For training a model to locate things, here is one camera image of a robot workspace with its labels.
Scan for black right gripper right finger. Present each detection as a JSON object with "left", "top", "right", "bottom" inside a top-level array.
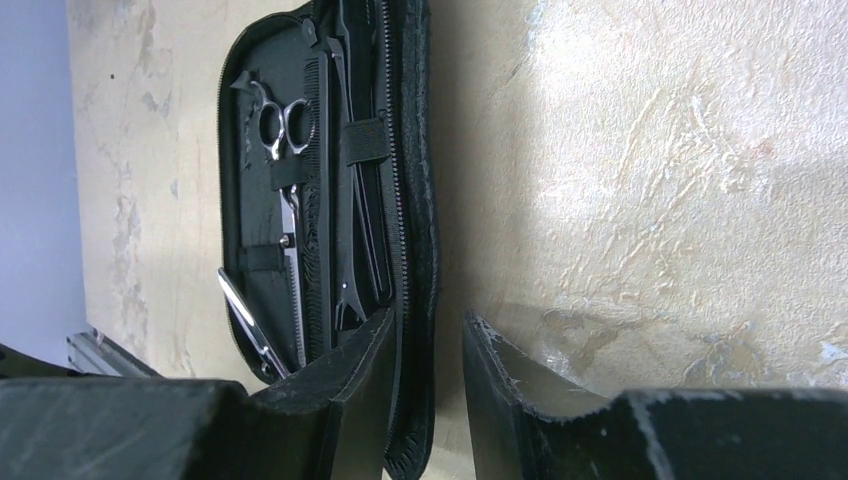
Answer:
[{"left": 462, "top": 312, "right": 847, "bottom": 479}]

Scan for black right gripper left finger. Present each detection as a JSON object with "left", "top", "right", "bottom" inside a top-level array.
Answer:
[{"left": 1, "top": 313, "right": 396, "bottom": 479}]

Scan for black hair comb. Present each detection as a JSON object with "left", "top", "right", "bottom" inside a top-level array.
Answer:
[{"left": 304, "top": 52, "right": 333, "bottom": 360}]

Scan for black hair clip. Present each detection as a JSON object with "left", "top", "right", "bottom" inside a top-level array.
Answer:
[
  {"left": 338, "top": 1, "right": 392, "bottom": 311},
  {"left": 327, "top": 37, "right": 363, "bottom": 332}
]

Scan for black zippered tool case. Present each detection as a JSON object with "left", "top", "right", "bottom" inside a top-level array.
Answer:
[{"left": 217, "top": 1, "right": 439, "bottom": 479}]

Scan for silver thinning scissors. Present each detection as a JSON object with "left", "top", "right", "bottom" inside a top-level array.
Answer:
[{"left": 248, "top": 80, "right": 315, "bottom": 368}]

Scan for black hair clip in case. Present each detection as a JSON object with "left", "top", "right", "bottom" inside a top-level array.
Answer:
[{"left": 327, "top": 37, "right": 363, "bottom": 332}]

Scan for aluminium frame rail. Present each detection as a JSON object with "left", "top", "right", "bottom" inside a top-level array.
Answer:
[{"left": 66, "top": 329, "right": 160, "bottom": 378}]

